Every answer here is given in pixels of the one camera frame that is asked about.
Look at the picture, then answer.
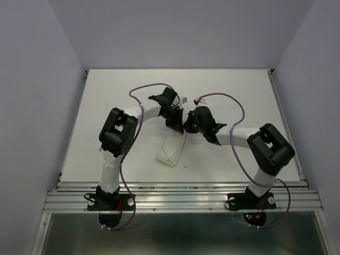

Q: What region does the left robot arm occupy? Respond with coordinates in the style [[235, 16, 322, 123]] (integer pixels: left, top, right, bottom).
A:
[[91, 86, 187, 210]]

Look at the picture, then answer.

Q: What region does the aluminium rail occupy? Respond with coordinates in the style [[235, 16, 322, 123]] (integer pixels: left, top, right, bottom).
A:
[[266, 69, 309, 188], [43, 181, 324, 214]]

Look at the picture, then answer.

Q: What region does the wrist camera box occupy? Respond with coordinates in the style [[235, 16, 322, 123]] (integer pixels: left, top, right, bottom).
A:
[[193, 97, 208, 107], [175, 97, 188, 107]]

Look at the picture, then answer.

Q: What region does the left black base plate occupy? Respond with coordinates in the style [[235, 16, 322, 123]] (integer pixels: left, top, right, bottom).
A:
[[83, 193, 135, 211]]

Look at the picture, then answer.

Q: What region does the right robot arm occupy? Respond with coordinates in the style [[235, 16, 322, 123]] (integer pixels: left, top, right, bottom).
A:
[[183, 106, 295, 211]]

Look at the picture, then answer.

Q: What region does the white cloth napkin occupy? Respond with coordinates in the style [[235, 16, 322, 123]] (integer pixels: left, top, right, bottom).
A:
[[156, 131, 186, 167]]

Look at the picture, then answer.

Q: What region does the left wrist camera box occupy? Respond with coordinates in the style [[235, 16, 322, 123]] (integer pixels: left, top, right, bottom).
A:
[[175, 97, 188, 107]]

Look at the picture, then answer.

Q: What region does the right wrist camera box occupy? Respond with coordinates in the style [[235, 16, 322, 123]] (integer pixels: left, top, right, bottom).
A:
[[193, 97, 208, 107]]

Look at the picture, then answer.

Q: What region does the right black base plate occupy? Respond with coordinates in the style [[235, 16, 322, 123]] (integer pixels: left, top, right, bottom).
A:
[[224, 192, 276, 211]]

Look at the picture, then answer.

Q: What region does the aluminium front rail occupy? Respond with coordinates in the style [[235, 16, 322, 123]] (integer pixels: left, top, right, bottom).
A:
[[43, 181, 324, 214]]

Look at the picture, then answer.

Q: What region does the aluminium right side rail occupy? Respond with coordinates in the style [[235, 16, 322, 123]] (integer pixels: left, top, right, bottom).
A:
[[266, 69, 309, 188]]

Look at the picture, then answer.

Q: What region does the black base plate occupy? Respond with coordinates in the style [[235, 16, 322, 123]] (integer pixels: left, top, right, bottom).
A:
[[224, 192, 276, 211], [83, 193, 135, 211]]

